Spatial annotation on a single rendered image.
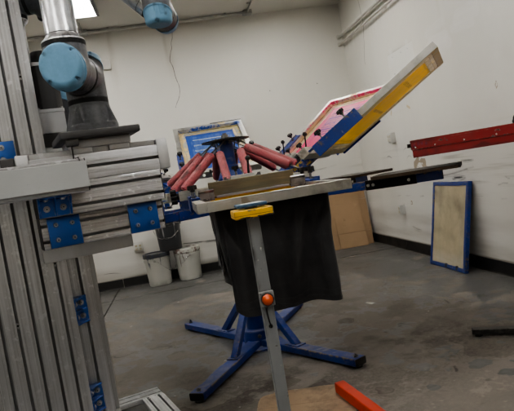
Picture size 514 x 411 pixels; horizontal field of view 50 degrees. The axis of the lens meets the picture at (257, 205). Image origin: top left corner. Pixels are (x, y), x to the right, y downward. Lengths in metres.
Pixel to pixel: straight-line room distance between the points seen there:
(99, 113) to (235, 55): 5.35
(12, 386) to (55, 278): 0.34
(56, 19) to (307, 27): 5.75
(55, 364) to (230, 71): 5.44
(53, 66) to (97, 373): 0.99
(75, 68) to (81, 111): 0.17
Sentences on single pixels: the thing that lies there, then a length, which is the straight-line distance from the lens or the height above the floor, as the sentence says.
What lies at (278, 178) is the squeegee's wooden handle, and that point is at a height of 1.02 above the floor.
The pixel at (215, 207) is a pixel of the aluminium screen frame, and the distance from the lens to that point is 2.00.
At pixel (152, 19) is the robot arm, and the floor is 1.51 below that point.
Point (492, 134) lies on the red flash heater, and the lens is 2.93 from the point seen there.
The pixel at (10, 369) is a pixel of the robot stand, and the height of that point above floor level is 0.60.
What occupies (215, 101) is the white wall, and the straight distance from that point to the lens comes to 6.82.
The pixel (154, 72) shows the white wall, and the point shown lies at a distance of 6.86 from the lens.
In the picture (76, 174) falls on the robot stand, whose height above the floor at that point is 1.13.
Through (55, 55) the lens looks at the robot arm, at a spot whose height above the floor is 1.45.
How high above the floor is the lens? 1.05
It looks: 3 degrees down
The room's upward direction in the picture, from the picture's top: 9 degrees counter-clockwise
